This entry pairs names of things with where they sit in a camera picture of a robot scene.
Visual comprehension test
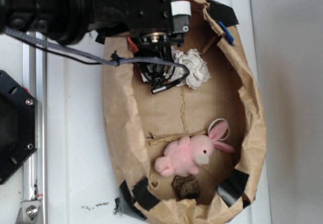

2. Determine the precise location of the brown rock lump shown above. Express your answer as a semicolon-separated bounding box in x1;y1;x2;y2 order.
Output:
172;176;201;200

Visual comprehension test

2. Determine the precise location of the crumpled white paper ball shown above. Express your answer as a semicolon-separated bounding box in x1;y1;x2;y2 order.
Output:
172;49;211;89

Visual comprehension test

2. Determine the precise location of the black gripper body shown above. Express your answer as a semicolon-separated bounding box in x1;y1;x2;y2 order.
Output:
93;0;191;94

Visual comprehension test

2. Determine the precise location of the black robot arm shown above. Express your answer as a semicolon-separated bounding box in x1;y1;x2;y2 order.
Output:
1;0;191;94

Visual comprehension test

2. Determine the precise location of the aluminium extrusion rail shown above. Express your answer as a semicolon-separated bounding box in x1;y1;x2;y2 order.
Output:
23;42;47;201

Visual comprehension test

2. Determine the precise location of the pink plush bunny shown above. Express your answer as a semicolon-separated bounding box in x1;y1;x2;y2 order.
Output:
154;121;235;177

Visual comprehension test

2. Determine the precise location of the brown paper bag bin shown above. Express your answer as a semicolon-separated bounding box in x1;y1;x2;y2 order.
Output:
101;0;267;223

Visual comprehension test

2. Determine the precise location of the metal corner bracket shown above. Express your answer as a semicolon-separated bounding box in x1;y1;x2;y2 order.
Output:
15;200;43;224

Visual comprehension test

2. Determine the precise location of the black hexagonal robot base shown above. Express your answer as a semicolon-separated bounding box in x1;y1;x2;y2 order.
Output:
1;70;35;185

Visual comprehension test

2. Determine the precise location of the grey braided cable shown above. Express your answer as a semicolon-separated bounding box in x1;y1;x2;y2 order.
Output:
2;27;190;88

